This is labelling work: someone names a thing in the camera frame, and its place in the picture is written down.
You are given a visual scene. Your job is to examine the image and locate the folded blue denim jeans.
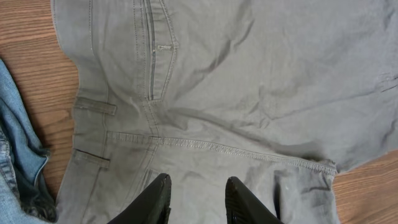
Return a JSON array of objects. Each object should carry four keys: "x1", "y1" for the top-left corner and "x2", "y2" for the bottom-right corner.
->
[{"x1": 1, "y1": 62, "x2": 58, "y2": 224}]

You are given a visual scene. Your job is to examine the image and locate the grey shorts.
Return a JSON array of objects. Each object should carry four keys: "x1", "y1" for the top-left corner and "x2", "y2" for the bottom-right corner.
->
[{"x1": 51, "y1": 0, "x2": 397, "y2": 223}]

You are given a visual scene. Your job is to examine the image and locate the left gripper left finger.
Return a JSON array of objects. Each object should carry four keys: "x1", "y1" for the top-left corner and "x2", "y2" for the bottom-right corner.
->
[{"x1": 108, "y1": 173, "x2": 172, "y2": 224}]

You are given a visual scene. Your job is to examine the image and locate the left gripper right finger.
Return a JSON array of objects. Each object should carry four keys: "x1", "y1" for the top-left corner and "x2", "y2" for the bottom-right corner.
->
[{"x1": 225, "y1": 177, "x2": 282, "y2": 224}]

